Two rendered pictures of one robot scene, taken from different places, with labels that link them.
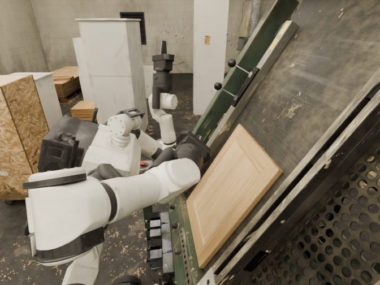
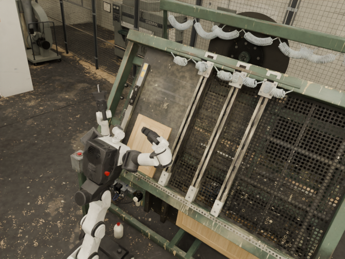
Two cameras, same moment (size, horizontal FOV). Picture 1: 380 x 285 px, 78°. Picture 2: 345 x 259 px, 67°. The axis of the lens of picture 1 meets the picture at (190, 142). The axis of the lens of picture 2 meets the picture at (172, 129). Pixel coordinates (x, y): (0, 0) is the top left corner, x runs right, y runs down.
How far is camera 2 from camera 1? 1.62 m
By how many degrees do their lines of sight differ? 45
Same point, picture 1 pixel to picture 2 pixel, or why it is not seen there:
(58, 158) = (109, 156)
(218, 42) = (10, 18)
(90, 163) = (121, 153)
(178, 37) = not seen: outside the picture
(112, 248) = (49, 229)
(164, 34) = not seen: outside the picture
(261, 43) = (128, 68)
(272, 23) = (131, 57)
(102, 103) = not seen: outside the picture
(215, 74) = (15, 52)
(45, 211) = (166, 155)
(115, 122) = (120, 134)
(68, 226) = (170, 156)
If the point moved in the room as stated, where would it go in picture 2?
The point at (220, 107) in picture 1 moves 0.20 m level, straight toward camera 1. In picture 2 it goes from (114, 104) to (125, 113)
